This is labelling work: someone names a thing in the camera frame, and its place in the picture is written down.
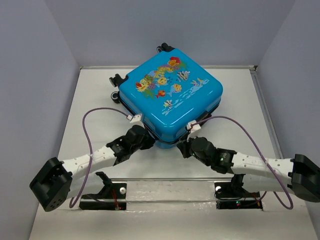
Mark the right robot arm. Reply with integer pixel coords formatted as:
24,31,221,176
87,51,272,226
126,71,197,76
177,137,320,203

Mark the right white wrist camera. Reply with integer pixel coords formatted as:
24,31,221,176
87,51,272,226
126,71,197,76
186,120,201,141

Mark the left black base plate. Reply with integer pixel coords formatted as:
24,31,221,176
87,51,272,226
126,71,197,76
78,182,127,211

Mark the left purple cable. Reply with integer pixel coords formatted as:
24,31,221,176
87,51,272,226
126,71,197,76
68,107,133,209

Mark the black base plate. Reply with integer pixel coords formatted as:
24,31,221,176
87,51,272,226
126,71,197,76
78,182,127,211
214,182,263,210

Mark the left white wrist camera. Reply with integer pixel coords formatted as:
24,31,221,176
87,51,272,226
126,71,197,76
129,113,144,127

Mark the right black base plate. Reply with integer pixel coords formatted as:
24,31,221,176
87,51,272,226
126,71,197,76
214,182,263,210

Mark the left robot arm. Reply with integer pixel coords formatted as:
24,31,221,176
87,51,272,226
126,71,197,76
29,125,156,212

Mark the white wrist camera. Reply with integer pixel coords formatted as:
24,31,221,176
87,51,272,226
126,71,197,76
186,120,201,141
129,113,144,127

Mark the aluminium table rail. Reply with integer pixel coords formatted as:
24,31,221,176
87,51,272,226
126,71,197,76
51,176,300,183

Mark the blue hard-shell suitcase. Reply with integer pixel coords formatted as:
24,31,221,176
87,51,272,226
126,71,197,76
109,42,223,149

